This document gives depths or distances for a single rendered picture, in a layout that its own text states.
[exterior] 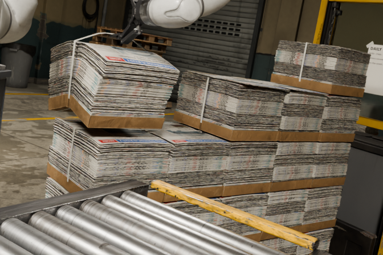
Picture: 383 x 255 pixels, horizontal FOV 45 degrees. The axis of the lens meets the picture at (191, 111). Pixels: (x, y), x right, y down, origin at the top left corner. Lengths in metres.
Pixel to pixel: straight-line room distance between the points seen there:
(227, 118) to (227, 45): 7.48
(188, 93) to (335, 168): 0.87
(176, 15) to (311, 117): 1.06
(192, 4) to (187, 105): 0.78
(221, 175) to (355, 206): 1.32
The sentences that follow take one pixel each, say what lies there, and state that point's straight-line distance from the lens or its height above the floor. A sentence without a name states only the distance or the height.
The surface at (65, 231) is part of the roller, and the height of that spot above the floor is 0.80.
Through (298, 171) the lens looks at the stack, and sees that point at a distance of 2.23.
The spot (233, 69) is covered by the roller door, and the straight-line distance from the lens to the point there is 9.21.
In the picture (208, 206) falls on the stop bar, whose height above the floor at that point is 0.81.
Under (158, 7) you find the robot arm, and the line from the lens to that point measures 1.38.
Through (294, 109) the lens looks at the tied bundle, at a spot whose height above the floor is 0.98.
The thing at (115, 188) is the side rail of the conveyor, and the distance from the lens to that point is 1.17.
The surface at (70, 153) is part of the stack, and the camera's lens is 1.68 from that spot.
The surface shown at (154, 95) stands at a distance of 1.56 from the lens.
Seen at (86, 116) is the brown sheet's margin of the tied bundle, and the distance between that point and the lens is 1.49.
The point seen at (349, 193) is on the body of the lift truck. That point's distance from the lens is 3.03.
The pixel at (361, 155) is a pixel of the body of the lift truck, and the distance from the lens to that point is 2.97.
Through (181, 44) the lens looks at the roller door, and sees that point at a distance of 9.91.
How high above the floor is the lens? 1.16
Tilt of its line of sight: 7 degrees down
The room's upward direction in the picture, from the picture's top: 10 degrees clockwise
